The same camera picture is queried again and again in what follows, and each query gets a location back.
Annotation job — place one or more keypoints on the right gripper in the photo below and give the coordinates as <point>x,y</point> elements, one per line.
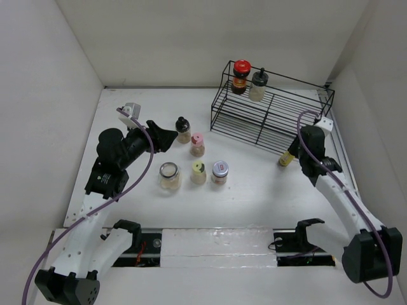
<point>293,147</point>

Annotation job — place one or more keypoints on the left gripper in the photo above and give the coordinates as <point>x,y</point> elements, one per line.
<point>161,138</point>

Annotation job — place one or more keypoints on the yellow oil bottle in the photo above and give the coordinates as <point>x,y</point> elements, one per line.
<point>286,158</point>

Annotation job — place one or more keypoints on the black cap seasoning jar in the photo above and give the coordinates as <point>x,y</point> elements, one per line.
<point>258,85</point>

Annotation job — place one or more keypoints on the red cap sauce bottle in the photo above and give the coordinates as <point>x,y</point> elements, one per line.
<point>241,70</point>

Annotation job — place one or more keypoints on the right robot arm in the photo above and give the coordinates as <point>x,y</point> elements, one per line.
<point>248,188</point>

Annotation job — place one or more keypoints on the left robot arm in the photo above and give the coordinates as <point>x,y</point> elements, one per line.
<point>74,277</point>

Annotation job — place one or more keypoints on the black pump cap spice jar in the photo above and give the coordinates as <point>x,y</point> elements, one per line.
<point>183,129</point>

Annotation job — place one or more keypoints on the open wide glass jar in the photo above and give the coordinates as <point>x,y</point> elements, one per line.
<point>170,176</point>

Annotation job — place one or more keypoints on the pink cap spice bottle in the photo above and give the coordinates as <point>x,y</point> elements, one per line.
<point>197,148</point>

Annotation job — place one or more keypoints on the yellow cap spice bottle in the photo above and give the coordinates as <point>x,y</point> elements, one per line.
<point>198,173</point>

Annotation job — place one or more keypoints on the silver lid spice jar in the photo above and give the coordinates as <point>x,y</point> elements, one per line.
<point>220,171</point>

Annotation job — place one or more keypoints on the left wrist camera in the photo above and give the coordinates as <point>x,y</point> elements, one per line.
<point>127,112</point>

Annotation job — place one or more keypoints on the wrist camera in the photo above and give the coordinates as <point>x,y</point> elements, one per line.
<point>127,112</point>
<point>325,124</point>

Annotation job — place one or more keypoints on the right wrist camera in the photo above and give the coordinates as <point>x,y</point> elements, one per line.
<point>325,124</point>

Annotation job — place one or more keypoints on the black wire rack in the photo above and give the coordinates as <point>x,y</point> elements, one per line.
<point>271,122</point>

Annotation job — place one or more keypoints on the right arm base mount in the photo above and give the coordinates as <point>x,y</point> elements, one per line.
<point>292,248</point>

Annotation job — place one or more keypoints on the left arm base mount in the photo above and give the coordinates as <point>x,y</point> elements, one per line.
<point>147,255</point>

